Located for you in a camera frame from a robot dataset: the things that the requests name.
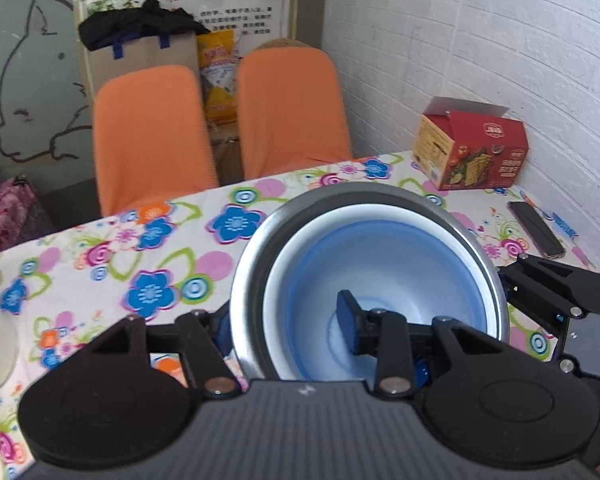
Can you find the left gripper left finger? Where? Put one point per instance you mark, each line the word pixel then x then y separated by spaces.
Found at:
pixel 204 340

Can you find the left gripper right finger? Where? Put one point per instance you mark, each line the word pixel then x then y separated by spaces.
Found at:
pixel 384 335

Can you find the translucent blue plastic bowl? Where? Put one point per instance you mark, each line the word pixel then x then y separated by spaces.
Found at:
pixel 386 265

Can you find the stainless steel bowl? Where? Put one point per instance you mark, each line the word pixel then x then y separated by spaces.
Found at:
pixel 256 262

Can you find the smartphone with red case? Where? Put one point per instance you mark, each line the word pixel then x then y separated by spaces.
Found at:
pixel 543 238

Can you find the floral tablecloth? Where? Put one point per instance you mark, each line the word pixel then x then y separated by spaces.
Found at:
pixel 162 260

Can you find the red cracker box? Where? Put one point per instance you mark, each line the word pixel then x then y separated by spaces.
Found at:
pixel 465 145

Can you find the left orange chair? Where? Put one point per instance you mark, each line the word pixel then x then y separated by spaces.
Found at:
pixel 151 141

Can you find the orange chair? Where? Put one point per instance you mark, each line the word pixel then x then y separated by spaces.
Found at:
pixel 290 111
pixel 151 141

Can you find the right orange chair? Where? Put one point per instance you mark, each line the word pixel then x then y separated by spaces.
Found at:
pixel 290 111

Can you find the yellow snack bag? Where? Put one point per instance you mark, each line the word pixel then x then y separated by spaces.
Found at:
pixel 217 61

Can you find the frosted glass door with cat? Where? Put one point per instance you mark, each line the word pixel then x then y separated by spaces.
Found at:
pixel 45 120

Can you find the framed chinese text poster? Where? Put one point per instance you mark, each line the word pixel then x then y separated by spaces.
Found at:
pixel 195 5

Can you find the black cloth on box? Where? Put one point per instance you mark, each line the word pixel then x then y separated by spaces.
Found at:
pixel 106 28

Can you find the cardboard box with blue handles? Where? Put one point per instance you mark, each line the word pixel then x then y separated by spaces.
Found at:
pixel 102 65

